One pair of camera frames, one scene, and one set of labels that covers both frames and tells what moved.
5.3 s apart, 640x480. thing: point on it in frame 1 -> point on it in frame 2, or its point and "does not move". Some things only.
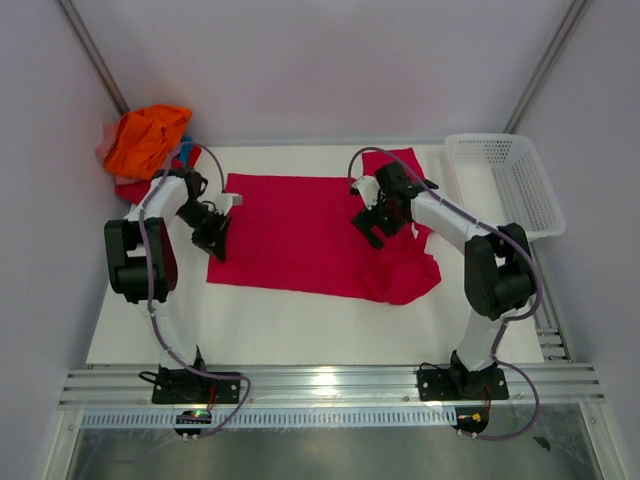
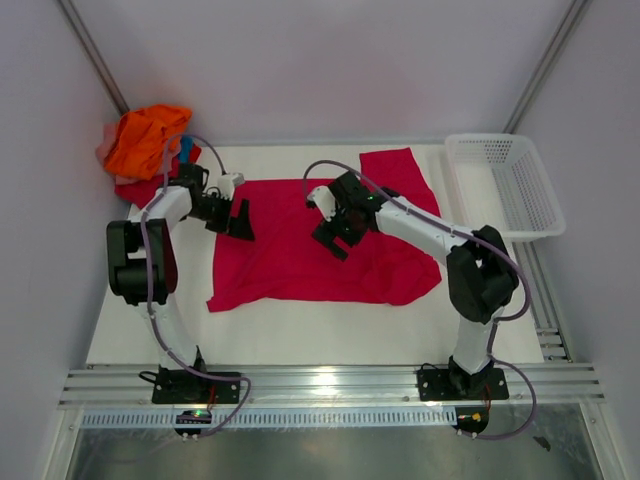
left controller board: (192, 417) does not move
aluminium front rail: (333, 385) does not move
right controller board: (471, 419) does not move
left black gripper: (215, 240) -> (238, 226)
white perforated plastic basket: (498, 179) does not move
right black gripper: (365, 221) -> (325, 235)
